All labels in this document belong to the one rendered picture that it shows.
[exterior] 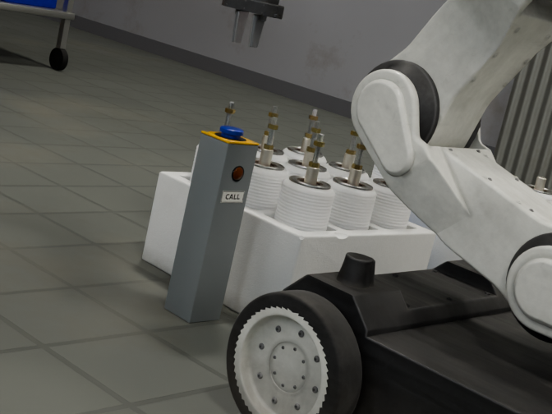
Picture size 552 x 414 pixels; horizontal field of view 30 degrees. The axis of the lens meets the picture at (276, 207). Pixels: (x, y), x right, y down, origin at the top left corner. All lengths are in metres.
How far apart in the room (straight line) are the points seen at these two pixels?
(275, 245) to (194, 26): 4.32
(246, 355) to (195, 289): 0.34
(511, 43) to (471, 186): 0.20
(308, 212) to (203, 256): 0.21
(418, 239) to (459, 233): 0.53
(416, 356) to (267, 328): 0.21
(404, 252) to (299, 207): 0.28
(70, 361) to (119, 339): 0.13
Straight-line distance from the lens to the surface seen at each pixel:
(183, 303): 1.73
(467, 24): 1.45
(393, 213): 1.94
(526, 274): 1.34
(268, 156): 1.86
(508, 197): 1.40
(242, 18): 1.94
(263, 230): 1.77
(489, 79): 1.48
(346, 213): 1.85
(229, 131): 1.67
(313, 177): 1.79
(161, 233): 1.97
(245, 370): 1.39
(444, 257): 2.19
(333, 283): 1.36
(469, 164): 1.44
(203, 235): 1.69
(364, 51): 5.18
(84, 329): 1.61
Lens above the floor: 0.58
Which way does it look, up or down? 12 degrees down
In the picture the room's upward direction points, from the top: 13 degrees clockwise
